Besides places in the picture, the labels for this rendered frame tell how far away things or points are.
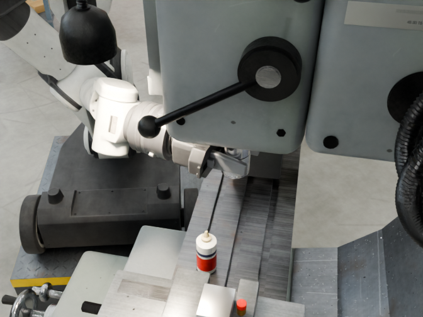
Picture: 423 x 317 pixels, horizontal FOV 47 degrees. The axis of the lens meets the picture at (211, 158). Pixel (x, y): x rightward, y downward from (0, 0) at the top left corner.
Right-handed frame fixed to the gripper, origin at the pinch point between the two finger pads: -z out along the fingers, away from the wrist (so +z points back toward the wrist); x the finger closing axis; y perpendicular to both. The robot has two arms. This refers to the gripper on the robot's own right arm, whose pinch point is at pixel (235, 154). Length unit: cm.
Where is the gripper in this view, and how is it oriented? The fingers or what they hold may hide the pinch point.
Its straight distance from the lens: 77.9
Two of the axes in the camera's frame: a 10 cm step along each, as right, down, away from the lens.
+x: 4.3, -5.8, 6.9
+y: -0.1, 7.6, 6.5
